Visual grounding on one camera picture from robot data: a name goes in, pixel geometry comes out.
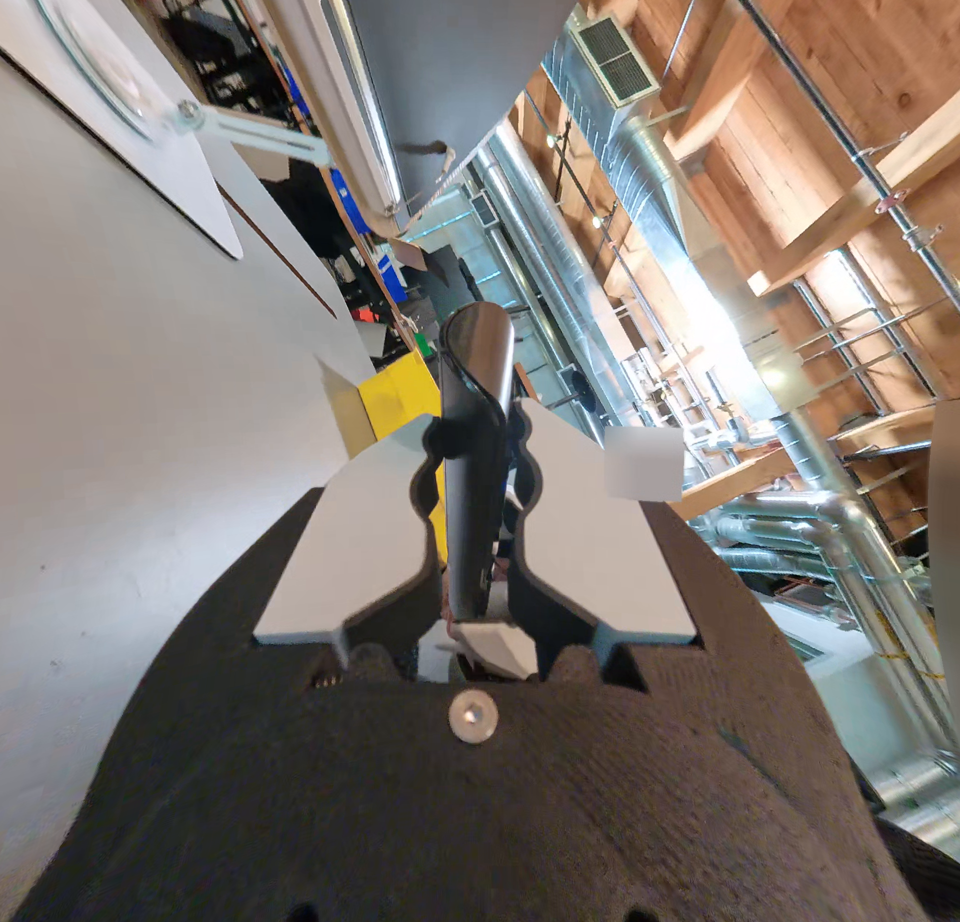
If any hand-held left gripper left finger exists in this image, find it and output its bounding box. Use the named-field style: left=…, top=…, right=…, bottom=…
left=253, top=414, right=444, bottom=645

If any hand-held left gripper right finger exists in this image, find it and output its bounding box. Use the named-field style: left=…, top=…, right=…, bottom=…
left=510, top=399, right=699, bottom=649

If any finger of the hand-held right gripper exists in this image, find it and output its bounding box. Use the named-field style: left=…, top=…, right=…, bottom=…
left=452, top=616, right=541, bottom=680
left=416, top=622, right=460, bottom=684

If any black remote control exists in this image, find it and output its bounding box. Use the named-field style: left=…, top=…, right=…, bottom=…
left=437, top=301, right=517, bottom=623

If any yellow plastic bin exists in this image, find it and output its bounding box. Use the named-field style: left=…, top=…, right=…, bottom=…
left=315, top=348, right=451, bottom=563

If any black display board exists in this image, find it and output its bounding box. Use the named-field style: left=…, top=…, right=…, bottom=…
left=247, top=0, right=616, bottom=221

